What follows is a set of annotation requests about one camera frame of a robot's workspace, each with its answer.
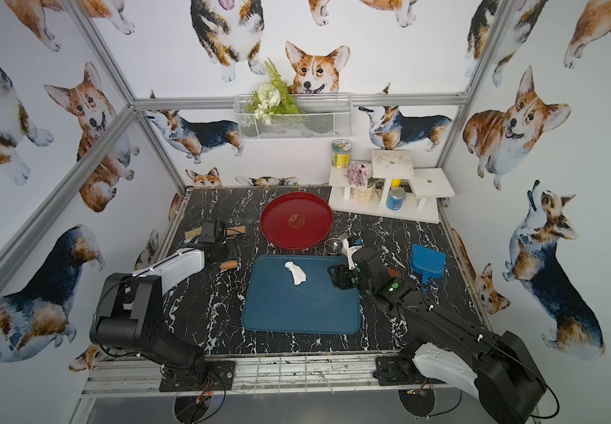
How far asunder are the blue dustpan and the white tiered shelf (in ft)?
0.49

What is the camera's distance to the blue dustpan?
3.10ft

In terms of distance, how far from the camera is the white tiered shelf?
3.27 feet
